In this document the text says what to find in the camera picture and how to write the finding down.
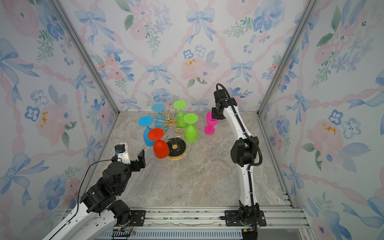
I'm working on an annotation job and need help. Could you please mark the pink wine glass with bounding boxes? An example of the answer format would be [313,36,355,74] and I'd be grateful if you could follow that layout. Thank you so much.
[205,112,218,135]

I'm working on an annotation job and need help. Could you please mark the green wine glass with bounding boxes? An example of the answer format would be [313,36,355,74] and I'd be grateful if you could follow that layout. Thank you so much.
[174,100,188,129]
[184,113,198,143]

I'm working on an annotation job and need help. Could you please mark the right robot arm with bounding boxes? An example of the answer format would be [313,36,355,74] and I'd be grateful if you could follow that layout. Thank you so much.
[212,84,263,230]

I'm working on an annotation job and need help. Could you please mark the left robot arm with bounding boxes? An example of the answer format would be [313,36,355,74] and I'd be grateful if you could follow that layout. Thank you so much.
[45,150,146,240]

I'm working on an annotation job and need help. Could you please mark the red wine glass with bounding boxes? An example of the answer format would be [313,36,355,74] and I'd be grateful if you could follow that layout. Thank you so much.
[148,128,170,159]

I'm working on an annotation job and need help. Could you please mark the front blue wine glass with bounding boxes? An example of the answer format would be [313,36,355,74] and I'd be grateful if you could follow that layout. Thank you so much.
[138,116,155,147]

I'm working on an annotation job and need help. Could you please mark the blue wine glass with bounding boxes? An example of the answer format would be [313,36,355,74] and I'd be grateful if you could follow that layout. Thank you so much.
[152,103,165,129]
[138,116,155,147]

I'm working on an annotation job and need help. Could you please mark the back blue wine glass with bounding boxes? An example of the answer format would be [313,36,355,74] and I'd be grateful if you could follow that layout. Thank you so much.
[152,103,165,129]

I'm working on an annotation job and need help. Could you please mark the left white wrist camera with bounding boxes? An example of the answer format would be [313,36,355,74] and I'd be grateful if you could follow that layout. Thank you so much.
[111,143,131,165]

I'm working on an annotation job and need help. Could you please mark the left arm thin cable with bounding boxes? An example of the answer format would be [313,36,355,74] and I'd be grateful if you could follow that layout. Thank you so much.
[67,158,116,224]

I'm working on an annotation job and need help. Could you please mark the gold wire glass rack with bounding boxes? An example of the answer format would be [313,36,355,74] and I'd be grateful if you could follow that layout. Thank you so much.
[155,114,187,161]

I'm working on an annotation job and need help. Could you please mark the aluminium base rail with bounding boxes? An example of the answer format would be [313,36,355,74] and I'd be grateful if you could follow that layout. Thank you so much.
[56,205,313,240]

